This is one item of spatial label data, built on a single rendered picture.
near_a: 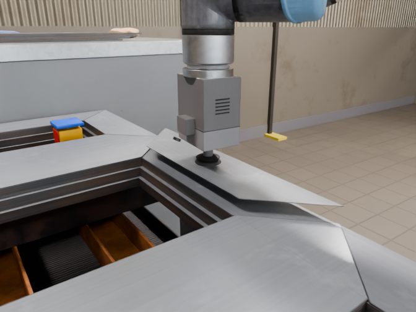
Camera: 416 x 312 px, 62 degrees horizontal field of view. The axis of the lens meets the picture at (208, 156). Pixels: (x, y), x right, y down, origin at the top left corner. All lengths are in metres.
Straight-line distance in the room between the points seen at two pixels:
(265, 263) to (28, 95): 0.82
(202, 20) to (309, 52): 3.61
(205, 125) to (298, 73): 3.51
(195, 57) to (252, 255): 0.27
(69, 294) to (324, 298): 0.23
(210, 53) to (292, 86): 3.47
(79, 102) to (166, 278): 0.79
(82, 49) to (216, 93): 0.63
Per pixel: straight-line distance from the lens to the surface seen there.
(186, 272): 0.36
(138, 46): 1.12
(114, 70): 1.10
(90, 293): 0.35
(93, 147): 0.73
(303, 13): 0.47
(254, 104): 3.60
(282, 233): 0.42
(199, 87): 0.49
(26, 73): 1.03
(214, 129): 0.50
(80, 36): 1.17
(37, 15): 2.68
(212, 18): 0.49
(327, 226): 0.45
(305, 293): 0.35
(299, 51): 3.96
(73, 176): 0.62
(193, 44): 0.50
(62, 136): 0.84
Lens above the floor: 1.09
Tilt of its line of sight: 20 degrees down
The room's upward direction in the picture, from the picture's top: straight up
